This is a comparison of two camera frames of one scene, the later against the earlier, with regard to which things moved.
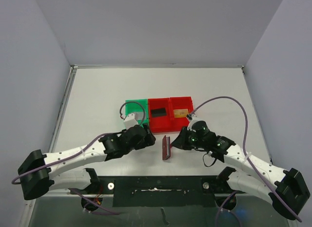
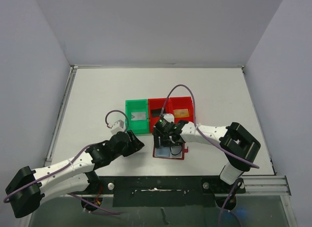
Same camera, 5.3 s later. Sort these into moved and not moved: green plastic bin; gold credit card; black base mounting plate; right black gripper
Moved: right black gripper
Not moved: gold credit card; black base mounting plate; green plastic bin
